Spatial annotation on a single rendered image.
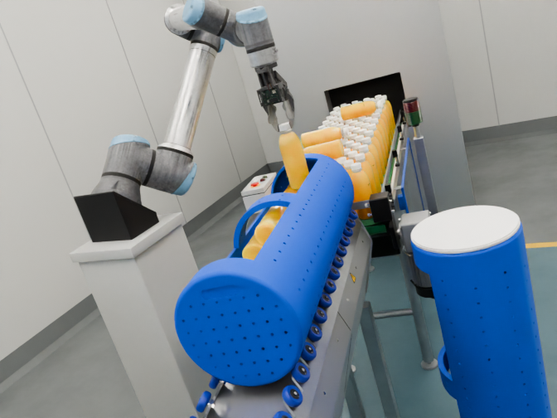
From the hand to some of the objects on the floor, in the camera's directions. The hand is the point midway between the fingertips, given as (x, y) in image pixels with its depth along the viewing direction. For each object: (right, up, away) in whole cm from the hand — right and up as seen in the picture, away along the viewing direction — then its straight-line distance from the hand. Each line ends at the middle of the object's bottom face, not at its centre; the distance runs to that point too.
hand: (284, 125), depth 172 cm
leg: (+34, -122, +52) cm, 137 cm away
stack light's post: (+85, -98, +78) cm, 151 cm away
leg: (+47, -120, +47) cm, 137 cm away
